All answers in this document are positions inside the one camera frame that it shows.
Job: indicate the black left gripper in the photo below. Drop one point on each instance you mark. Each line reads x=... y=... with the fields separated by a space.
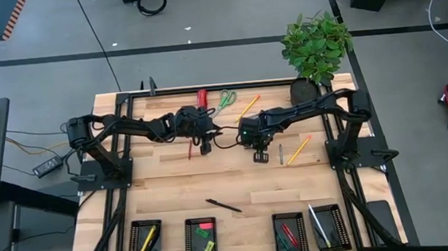
x=192 y=124

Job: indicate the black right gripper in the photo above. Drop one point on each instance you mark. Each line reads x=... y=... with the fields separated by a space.
x=258 y=131

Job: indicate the grey crayon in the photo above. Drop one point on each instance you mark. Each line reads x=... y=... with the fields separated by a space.
x=280 y=154

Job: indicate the pink eraser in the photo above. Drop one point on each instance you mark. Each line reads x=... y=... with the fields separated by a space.
x=206 y=226

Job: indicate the white pencil yellow eraser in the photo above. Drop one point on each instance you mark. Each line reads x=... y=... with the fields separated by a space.
x=320 y=226

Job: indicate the black pen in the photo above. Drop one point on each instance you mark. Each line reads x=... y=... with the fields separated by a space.
x=154 y=241
x=223 y=205

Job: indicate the yellow pen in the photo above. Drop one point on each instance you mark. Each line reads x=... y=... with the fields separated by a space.
x=145 y=244

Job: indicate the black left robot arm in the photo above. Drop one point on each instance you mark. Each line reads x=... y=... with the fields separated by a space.
x=128 y=127

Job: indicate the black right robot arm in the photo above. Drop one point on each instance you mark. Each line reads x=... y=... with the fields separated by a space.
x=310 y=106

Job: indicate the red stapler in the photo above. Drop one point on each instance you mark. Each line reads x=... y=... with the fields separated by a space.
x=202 y=97

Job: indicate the green plant in black pot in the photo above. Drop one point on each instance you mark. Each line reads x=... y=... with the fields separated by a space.
x=314 y=50

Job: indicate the black tablet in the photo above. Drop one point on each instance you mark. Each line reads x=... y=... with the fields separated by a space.
x=383 y=219

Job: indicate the black power adapter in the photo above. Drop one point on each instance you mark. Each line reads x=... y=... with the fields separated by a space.
x=47 y=166

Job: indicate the black metal table frame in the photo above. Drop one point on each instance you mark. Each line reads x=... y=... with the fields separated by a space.
x=165 y=92

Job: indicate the black frame clamp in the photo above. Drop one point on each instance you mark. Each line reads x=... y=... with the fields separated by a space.
x=152 y=86

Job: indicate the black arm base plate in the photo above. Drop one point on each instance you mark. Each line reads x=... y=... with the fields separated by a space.
x=88 y=184
x=371 y=161

